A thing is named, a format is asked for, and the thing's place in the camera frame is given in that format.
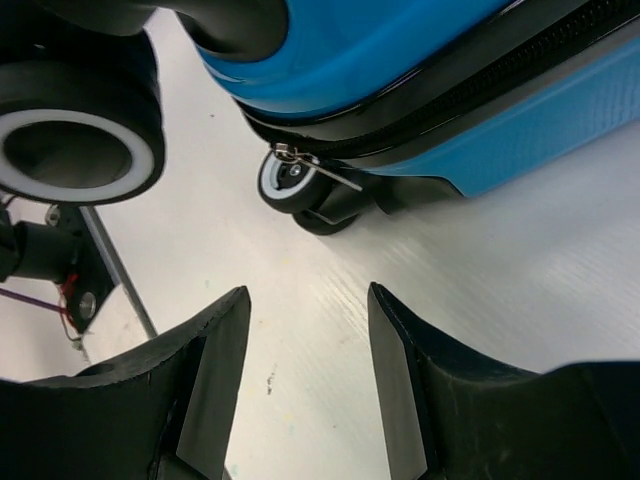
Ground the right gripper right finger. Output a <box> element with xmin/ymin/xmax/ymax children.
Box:
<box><xmin>367</xmin><ymin>283</ymin><xmax>639</xmax><ymax>479</ymax></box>

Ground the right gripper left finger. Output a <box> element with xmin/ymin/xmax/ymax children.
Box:
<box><xmin>1</xmin><ymin>287</ymin><xmax>250</xmax><ymax>479</ymax></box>

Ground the silver zipper pull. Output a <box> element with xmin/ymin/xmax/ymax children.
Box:
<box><xmin>272</xmin><ymin>143</ymin><xmax>363</xmax><ymax>192</ymax></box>

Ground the blue kids suitcase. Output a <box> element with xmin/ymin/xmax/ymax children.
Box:
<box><xmin>1</xmin><ymin>1</ymin><xmax>639</xmax><ymax>235</ymax></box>

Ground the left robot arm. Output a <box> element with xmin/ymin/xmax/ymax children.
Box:
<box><xmin>1</xmin><ymin>201</ymin><xmax>83</xmax><ymax>285</ymax></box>

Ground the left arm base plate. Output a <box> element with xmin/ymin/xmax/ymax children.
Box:
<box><xmin>45</xmin><ymin>205</ymin><xmax>120</xmax><ymax>335</ymax></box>

